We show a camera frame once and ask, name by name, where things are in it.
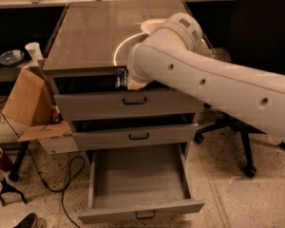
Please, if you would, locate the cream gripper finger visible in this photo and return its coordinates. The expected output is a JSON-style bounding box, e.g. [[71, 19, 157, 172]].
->
[[127, 79, 146, 90]]

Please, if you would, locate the dark blue rxbar wrapper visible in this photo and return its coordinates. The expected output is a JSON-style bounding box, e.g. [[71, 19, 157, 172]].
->
[[115, 67, 127, 88]]

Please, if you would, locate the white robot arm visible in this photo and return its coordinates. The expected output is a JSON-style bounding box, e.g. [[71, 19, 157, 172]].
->
[[127, 13, 285, 142]]

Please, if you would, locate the top grey drawer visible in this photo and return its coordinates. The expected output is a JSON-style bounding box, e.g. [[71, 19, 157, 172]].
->
[[55, 88, 203, 121]]

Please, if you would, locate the grey drawer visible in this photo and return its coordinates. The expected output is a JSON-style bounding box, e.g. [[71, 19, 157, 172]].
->
[[73, 123, 198, 150], [55, 88, 203, 121], [79, 143, 204, 224]]

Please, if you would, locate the grey drawer cabinet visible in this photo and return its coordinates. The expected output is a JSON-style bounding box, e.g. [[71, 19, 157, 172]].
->
[[42, 0, 217, 163]]

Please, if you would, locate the middle grey drawer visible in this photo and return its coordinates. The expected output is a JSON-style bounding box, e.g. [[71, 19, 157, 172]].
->
[[73, 123, 198, 150]]

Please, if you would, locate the bottom grey drawer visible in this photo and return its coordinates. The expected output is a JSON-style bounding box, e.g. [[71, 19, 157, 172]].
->
[[79, 143, 204, 224]]

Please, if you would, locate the white paper bowl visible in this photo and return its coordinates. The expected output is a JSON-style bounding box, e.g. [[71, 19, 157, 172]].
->
[[141, 18, 165, 34]]

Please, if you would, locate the small bottle in box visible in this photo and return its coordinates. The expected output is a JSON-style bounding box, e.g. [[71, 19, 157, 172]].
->
[[51, 105, 61, 124]]

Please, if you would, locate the brown cardboard box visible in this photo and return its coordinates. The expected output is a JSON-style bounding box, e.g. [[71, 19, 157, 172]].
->
[[3, 66, 78, 154]]

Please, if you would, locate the white paper cup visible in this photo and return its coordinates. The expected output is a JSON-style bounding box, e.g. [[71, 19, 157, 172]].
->
[[25, 42, 43, 62]]

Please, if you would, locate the dark blue plate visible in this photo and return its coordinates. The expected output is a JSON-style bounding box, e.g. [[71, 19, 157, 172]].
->
[[0, 49, 25, 67]]

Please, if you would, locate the black table leg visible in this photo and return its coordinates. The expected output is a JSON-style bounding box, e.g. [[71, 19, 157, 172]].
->
[[9, 142, 29, 181]]

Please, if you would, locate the black office chair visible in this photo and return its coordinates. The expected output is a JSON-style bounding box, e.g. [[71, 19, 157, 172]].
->
[[193, 0, 285, 179]]

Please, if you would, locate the brown round container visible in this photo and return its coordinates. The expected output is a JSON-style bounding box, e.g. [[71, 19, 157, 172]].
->
[[0, 148, 13, 172]]

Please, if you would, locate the black stand foot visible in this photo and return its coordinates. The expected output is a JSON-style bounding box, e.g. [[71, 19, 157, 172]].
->
[[0, 170, 28, 206]]

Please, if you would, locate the dark shoe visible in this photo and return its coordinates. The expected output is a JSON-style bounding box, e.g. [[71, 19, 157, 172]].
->
[[13, 213, 37, 228]]

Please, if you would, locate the black floor cable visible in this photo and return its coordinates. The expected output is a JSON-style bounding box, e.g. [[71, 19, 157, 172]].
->
[[0, 97, 86, 228]]

